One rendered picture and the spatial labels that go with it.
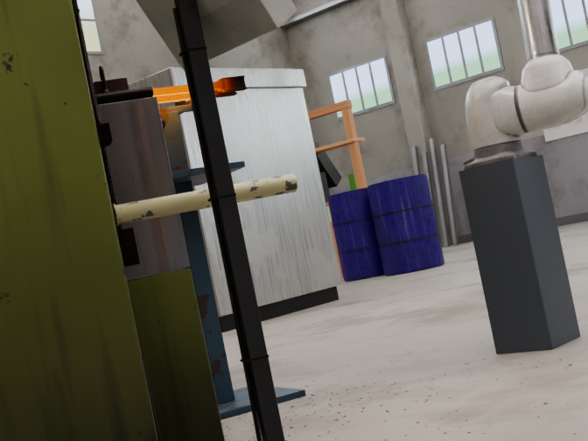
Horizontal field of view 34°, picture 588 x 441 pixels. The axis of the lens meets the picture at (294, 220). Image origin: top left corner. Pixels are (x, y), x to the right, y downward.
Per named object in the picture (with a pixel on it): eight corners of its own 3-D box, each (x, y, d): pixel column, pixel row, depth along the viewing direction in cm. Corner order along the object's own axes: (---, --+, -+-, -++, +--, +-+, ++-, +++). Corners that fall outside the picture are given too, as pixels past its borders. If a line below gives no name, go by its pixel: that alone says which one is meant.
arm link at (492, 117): (479, 150, 325) (466, 87, 325) (533, 138, 317) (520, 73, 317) (465, 150, 310) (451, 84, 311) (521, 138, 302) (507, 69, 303)
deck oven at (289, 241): (248, 311, 812) (206, 103, 816) (350, 297, 741) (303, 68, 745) (119, 346, 706) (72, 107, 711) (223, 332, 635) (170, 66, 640)
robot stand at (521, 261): (526, 341, 326) (489, 166, 328) (581, 336, 313) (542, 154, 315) (496, 354, 312) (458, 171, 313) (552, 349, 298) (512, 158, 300)
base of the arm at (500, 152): (480, 169, 329) (477, 152, 329) (539, 155, 315) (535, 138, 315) (451, 172, 316) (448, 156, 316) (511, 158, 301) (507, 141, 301)
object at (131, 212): (293, 194, 238) (290, 172, 238) (300, 192, 233) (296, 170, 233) (115, 227, 224) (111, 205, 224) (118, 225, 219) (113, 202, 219)
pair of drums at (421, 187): (366, 275, 1048) (349, 192, 1050) (465, 259, 965) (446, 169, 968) (322, 286, 990) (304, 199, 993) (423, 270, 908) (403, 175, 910)
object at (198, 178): (200, 185, 341) (199, 179, 341) (245, 166, 306) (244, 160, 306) (118, 198, 328) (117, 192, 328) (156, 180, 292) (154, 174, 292)
